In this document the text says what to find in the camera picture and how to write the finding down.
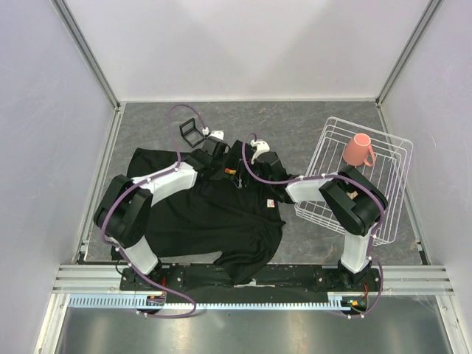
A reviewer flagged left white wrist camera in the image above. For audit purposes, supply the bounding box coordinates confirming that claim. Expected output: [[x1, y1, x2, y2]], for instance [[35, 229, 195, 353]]
[[201, 127, 224, 140]]

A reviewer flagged white wire basket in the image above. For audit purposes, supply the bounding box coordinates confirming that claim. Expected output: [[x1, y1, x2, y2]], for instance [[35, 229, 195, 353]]
[[306, 117, 413, 246]]

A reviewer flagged pink mug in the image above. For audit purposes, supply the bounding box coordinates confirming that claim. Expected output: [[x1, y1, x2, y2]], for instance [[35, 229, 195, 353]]
[[342, 133, 376, 167]]

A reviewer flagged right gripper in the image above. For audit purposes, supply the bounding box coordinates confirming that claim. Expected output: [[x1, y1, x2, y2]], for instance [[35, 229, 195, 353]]
[[231, 158, 273, 189]]

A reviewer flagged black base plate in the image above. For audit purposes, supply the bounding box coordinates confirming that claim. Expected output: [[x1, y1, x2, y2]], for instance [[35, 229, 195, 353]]
[[119, 262, 384, 305]]

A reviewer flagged slotted cable duct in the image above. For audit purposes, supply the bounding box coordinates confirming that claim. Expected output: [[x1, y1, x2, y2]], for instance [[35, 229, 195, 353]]
[[69, 294, 350, 310]]

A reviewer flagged black phone stand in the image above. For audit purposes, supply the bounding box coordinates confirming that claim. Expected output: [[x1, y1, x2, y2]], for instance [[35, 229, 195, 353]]
[[179, 118, 205, 148]]

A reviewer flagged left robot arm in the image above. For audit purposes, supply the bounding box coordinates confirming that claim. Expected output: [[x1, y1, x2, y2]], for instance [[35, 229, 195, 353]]
[[93, 131, 227, 290]]

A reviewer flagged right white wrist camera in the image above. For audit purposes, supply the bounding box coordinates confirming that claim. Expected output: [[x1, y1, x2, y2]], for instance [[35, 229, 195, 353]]
[[250, 139, 270, 164]]

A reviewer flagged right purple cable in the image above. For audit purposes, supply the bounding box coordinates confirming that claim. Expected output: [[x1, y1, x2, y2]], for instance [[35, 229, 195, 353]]
[[241, 133, 384, 320]]

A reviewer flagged beige object in basket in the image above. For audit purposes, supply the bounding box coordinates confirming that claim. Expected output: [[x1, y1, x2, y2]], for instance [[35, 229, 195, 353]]
[[347, 191, 358, 201]]

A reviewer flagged black polo shirt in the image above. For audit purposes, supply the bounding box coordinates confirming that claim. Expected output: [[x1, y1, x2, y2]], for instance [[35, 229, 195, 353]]
[[124, 141, 284, 284]]

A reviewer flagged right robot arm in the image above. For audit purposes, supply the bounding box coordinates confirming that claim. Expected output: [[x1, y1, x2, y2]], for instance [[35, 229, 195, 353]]
[[241, 147, 388, 291]]

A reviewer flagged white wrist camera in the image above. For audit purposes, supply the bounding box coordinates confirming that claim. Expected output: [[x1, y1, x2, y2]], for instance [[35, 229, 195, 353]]
[[201, 127, 224, 140], [250, 139, 270, 164]]

